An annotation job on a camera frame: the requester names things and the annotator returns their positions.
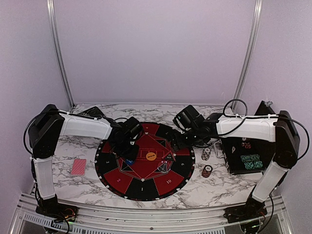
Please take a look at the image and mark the red playing card deck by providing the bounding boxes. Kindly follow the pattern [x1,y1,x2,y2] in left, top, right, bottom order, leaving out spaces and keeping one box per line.
[70,159,87,176]

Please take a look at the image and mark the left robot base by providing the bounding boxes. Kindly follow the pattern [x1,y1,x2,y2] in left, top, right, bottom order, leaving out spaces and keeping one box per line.
[36,196,78,222]

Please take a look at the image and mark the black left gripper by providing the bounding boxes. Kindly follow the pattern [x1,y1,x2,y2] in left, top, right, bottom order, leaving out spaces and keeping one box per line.
[113,139,139,161]

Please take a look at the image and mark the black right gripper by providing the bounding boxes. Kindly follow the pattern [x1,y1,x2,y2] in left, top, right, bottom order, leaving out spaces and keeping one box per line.
[171,128,201,152]

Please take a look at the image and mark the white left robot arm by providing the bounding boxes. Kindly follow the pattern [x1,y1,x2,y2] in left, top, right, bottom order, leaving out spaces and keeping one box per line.
[27,104,143,217]

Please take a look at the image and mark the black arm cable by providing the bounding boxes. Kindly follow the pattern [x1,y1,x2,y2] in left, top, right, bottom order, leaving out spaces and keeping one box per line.
[23,112,128,156]
[222,99,310,159]

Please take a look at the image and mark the blue small blind button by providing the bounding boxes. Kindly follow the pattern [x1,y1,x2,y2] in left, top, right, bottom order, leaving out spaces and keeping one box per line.
[125,159,135,165]

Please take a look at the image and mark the orange big blind button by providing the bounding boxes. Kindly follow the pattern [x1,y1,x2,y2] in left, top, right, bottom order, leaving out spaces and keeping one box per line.
[146,152,157,161]

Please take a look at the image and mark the red brown chip stack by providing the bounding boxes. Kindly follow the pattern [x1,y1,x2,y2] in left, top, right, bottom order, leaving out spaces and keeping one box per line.
[201,165,213,178]

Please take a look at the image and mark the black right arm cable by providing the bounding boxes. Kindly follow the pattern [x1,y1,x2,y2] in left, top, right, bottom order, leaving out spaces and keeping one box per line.
[222,99,310,159]

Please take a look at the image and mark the white blue chip stack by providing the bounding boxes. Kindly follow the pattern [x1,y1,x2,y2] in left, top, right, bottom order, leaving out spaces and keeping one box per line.
[201,148,211,161]

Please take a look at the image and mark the black floral box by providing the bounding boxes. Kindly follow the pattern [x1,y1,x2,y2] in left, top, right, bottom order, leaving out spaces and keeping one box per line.
[78,106,105,119]

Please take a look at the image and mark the right aluminium frame post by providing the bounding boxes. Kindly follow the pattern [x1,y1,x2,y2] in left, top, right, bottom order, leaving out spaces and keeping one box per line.
[234,0,263,99]

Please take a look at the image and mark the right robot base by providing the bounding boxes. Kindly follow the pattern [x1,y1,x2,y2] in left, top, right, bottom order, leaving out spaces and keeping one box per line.
[223,203,268,223]

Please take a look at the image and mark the round red black poker mat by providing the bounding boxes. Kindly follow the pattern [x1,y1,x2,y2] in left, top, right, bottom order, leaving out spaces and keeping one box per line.
[95,122,195,201]

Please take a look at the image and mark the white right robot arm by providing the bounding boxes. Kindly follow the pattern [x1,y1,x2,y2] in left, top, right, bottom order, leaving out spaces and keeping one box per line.
[173,105,300,218]

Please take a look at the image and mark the black poker chip case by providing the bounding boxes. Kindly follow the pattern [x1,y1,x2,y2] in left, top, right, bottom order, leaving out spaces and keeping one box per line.
[216,107,278,175]

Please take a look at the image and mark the aluminium front rail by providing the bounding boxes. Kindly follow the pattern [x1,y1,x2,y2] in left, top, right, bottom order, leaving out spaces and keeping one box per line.
[8,194,294,234]

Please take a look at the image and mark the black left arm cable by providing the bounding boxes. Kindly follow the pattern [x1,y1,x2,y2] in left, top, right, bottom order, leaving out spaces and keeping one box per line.
[23,112,128,156]

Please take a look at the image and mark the aluminium frame post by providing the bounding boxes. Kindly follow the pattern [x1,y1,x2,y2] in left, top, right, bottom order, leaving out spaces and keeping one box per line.
[46,0,75,109]
[234,0,263,99]

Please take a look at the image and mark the left aluminium frame post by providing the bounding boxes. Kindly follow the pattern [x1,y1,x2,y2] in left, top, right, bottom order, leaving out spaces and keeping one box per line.
[46,0,75,109]

